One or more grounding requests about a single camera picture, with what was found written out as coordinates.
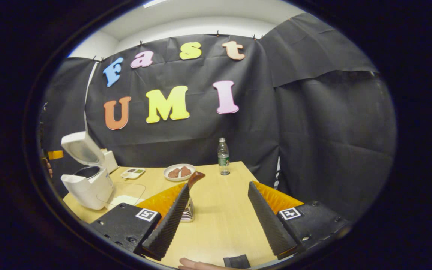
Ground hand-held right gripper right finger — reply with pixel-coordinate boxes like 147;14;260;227
247;181;351;260

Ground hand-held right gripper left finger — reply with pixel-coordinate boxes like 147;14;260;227
90;183;190;261

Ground white rice cooker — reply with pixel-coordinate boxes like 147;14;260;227
60;131;114;210

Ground clear box of rice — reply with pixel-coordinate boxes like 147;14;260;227
97;182;146;207

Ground round white plate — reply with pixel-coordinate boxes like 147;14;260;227
163;163;196;182

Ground small white sauce dish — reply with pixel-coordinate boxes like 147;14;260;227
121;168;146;180

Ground clear green label bottle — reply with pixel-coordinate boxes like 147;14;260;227
217;138;231;176

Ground black backdrop cloth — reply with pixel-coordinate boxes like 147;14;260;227
38;13;396;222

